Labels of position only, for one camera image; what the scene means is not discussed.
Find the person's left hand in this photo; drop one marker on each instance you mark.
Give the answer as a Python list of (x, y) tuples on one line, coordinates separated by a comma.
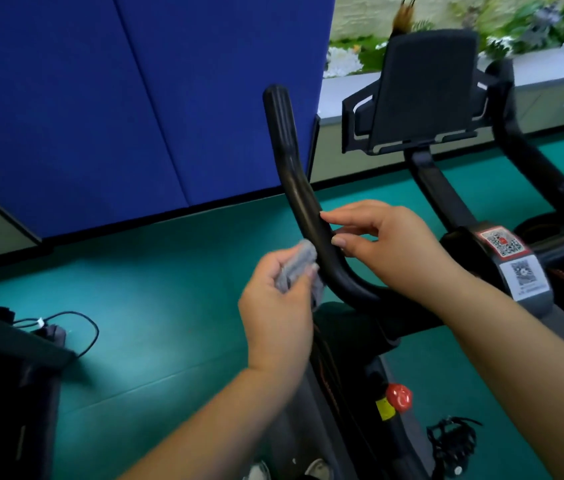
[(277, 319)]

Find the black tablet holder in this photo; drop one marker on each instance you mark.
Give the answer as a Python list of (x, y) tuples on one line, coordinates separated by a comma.
[(427, 84)]

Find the person's white shoe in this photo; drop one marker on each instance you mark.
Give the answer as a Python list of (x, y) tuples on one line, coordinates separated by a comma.
[(259, 472), (319, 469)]

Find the person's right forearm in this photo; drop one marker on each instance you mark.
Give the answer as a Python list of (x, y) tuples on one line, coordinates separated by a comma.
[(537, 384)]

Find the white pebble path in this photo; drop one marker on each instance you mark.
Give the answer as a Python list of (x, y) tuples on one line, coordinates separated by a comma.
[(342, 62)]

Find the blue padded column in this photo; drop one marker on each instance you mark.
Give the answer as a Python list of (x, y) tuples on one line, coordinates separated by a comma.
[(112, 94)]

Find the person's right hand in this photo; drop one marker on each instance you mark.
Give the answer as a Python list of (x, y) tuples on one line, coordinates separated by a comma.
[(402, 249)]

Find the tall plant with orange tuft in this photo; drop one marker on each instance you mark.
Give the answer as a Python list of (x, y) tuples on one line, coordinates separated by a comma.
[(403, 17)]

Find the person's white right shoe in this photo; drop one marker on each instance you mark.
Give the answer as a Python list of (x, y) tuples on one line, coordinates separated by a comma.
[(319, 469)]

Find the black treadmill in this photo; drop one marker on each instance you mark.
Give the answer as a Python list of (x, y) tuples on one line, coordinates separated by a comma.
[(7, 404)]

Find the person's white left shoe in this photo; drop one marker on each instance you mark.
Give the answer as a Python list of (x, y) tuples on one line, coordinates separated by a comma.
[(259, 472)]

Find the person's left forearm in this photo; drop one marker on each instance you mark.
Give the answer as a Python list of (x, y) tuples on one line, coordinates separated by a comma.
[(212, 429)]

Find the grey cleaning cloth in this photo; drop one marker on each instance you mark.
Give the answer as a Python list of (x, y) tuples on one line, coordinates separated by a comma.
[(299, 257)]

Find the light green fern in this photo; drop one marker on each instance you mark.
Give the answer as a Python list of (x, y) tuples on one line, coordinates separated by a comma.
[(472, 9)]

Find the green moss bed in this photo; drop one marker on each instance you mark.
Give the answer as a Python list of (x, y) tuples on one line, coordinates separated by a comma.
[(369, 54)]

